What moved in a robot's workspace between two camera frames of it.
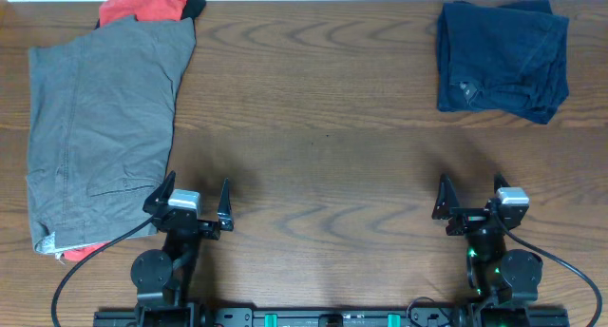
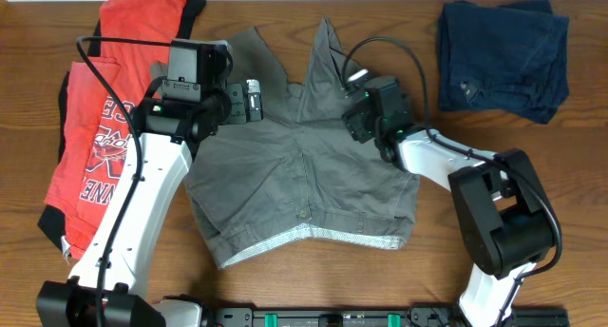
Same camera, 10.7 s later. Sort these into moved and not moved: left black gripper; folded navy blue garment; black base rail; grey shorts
Moved: grey shorts; left black gripper
Not moved: black base rail; folded navy blue garment
